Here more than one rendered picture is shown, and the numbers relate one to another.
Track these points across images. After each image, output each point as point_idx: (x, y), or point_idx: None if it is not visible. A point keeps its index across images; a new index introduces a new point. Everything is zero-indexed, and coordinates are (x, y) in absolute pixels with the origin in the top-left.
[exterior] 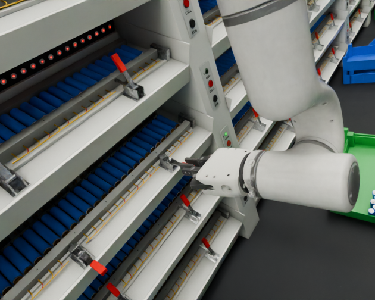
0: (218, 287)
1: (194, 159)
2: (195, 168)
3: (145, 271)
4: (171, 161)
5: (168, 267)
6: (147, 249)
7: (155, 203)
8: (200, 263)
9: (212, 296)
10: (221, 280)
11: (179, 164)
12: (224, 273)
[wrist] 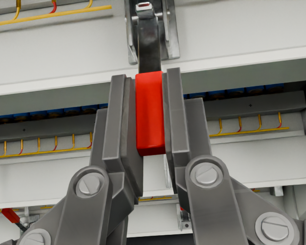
0: (166, 240)
1: (170, 138)
2: (87, 205)
3: (17, 169)
4: (150, 21)
5: (49, 203)
6: (52, 140)
7: (27, 105)
8: (160, 207)
9: (150, 240)
10: (180, 238)
11: (111, 77)
12: (192, 235)
